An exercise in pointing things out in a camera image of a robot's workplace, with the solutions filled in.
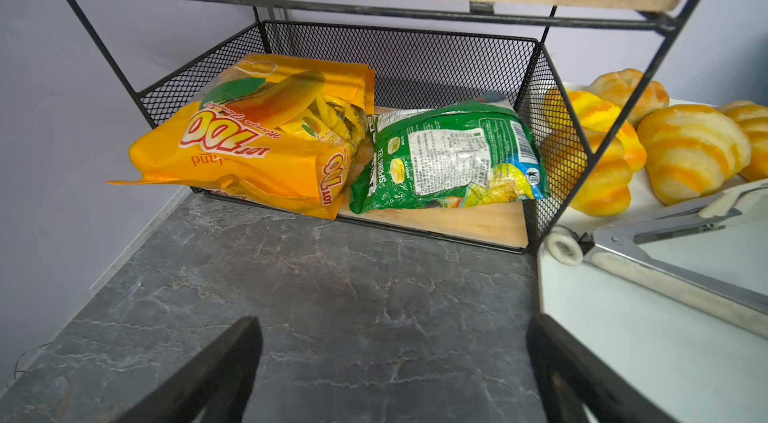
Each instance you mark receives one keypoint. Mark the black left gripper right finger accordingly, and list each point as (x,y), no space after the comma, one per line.
(574,383)

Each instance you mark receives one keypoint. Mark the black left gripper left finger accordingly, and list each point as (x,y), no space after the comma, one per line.
(214,386)

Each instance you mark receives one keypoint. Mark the metal tongs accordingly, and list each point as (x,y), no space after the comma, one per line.
(709,253)

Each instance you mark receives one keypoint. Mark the striped croissant bread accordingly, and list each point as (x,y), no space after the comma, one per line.
(594,113)
(692,150)
(605,192)

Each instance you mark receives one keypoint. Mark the green snack packet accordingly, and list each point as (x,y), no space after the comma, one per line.
(465,155)

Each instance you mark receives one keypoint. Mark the orange snack packet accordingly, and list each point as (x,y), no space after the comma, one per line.
(276,130)

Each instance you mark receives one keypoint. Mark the round bread roll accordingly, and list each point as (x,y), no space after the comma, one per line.
(618,87)

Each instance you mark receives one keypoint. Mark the black wire shelf rack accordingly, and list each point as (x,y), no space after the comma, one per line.
(411,65)

